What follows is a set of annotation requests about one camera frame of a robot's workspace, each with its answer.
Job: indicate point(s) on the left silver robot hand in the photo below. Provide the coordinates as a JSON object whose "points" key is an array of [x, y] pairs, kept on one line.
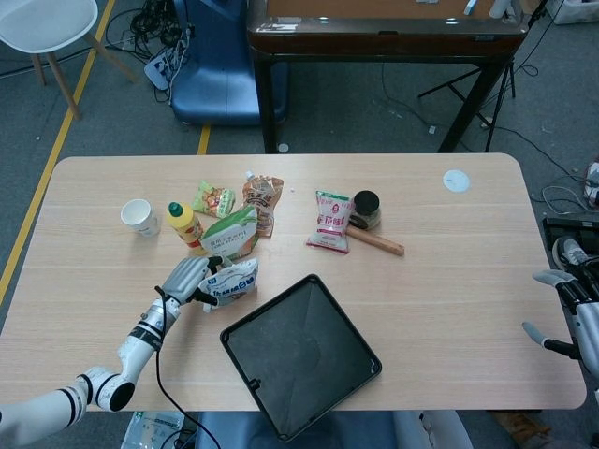
{"points": [[185, 280]]}

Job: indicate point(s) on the yellow squeeze bottle green cap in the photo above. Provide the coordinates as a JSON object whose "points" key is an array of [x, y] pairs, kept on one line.
{"points": [[185, 224]]}

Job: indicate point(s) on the blue chair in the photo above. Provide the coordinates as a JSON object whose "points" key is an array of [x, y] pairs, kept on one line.
{"points": [[215, 70]]}

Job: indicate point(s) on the corn starch bag green top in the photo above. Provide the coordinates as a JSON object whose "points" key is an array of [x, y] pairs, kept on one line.
{"points": [[231, 234]]}

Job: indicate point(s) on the grey white sneaker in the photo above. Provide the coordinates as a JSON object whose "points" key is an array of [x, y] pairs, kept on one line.
{"points": [[571, 252]]}

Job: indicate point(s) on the brown spout pouch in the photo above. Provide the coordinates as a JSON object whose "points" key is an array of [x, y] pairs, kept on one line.
{"points": [[264, 201]]}

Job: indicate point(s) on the dark brown mahjong table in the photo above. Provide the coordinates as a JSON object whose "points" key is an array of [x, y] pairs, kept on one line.
{"points": [[388, 39]]}

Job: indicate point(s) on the black plastic tray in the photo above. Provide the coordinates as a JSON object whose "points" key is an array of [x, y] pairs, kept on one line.
{"points": [[299, 355]]}

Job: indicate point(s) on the wooden rolling pin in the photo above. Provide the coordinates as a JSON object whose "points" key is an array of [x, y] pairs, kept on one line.
{"points": [[381, 243]]}

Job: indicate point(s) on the black flat box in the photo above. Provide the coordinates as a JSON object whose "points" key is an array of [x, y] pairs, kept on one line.
{"points": [[571, 227]]}

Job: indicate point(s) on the clear plastic bag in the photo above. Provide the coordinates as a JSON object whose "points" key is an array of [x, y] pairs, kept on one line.
{"points": [[150, 428]]}

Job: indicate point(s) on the black tripod stand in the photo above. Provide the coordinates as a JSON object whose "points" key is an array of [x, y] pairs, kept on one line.
{"points": [[496, 84]]}

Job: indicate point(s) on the blue robot torso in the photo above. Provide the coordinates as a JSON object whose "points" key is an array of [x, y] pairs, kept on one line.
{"points": [[243, 432]]}

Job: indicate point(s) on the white paper cup stack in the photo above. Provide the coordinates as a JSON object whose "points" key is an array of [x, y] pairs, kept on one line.
{"points": [[138, 217]]}

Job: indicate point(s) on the glass spice jar black lid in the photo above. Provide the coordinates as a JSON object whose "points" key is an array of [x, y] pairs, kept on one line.
{"points": [[366, 206]]}

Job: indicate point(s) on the green snack packet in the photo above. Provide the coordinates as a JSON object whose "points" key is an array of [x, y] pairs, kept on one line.
{"points": [[213, 198]]}

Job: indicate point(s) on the white blue snack packet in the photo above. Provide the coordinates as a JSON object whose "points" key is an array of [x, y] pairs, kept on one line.
{"points": [[231, 283]]}

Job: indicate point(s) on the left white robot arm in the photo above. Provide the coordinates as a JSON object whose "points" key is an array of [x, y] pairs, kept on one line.
{"points": [[131, 355]]}

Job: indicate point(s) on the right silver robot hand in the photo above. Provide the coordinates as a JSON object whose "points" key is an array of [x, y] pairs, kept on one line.
{"points": [[587, 332]]}

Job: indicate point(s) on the white chair wooden legs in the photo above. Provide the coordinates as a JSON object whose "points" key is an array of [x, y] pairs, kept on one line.
{"points": [[42, 23]]}

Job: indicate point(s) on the white power strip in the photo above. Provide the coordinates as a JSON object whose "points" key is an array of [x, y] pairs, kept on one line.
{"points": [[161, 70]]}

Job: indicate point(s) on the single blue white mahjong tile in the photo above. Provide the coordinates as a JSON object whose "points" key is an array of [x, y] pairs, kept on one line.
{"points": [[470, 6]]}

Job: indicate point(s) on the pink white snack packet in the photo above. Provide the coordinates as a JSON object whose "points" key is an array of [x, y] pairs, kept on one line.
{"points": [[330, 224]]}

